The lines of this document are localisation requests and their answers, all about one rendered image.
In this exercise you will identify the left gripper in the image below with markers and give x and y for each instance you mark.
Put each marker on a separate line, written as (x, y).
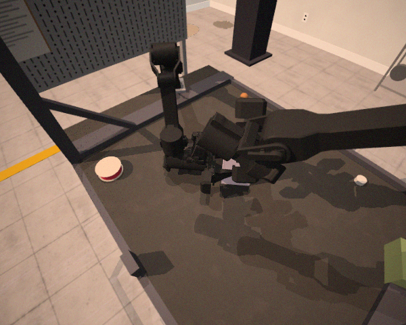
(210, 175)

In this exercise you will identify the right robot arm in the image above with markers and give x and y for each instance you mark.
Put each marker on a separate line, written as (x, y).
(293, 135)

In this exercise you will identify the dark grey perforated panel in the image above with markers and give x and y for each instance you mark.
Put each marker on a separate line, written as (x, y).
(89, 35)

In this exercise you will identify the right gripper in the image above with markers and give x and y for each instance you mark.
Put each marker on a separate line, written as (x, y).
(247, 108)

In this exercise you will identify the grey ruled sheet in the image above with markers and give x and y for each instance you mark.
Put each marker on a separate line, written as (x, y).
(19, 31)

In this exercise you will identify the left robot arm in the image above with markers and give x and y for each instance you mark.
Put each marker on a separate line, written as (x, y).
(171, 137)

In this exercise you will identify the pale pink paper carton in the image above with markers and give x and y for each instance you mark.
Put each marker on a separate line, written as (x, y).
(228, 165)

